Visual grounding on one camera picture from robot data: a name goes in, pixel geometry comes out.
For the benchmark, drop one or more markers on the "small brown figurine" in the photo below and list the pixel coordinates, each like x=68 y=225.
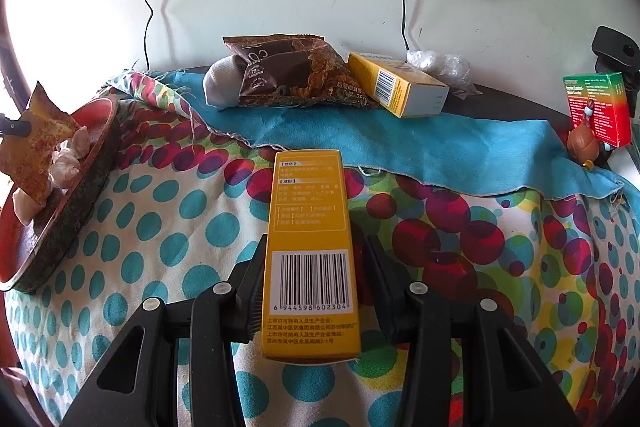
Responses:
x=582 y=144

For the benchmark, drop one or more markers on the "small white knotted sock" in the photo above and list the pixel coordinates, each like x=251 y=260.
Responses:
x=70 y=154

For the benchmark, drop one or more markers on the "round red tray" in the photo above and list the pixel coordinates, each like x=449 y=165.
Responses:
x=65 y=227

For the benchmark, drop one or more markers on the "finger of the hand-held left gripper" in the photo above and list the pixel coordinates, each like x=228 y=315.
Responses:
x=12 y=127

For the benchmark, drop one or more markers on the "polka dot printed cloth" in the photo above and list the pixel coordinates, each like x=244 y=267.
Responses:
x=190 y=247

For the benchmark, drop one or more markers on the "green and red box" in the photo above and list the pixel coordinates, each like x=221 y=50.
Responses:
x=600 y=107

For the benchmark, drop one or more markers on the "yellow snack packet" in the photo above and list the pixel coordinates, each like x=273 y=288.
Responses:
x=40 y=147

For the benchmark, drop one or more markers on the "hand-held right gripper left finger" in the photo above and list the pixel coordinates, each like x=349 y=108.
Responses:
x=247 y=297

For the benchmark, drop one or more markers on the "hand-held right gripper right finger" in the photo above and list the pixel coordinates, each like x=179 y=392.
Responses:
x=382 y=297

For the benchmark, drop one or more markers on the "yellow and white box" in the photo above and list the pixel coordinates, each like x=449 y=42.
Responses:
x=400 y=92

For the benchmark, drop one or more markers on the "brown snack packet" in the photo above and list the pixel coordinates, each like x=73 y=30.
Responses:
x=300 y=72

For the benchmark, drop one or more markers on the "white sock beige toe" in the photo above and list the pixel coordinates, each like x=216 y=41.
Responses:
x=220 y=82

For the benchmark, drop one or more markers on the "plain blue cloth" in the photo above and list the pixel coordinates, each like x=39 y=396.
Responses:
x=450 y=147

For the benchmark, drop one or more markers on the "yellow medicine box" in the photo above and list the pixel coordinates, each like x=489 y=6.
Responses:
x=307 y=217

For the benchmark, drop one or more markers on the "clear plastic bag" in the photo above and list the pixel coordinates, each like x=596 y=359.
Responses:
x=440 y=63

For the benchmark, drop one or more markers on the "black clamp stand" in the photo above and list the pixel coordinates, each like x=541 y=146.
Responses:
x=612 y=47

